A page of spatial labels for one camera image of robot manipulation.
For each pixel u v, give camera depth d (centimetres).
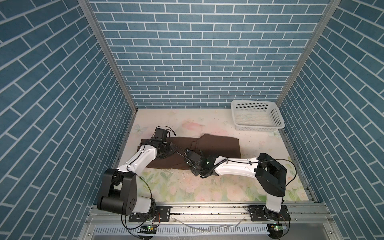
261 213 72
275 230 72
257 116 116
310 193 83
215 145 100
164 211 74
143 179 87
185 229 71
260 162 50
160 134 71
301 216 75
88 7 70
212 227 71
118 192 42
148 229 72
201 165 64
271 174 47
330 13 72
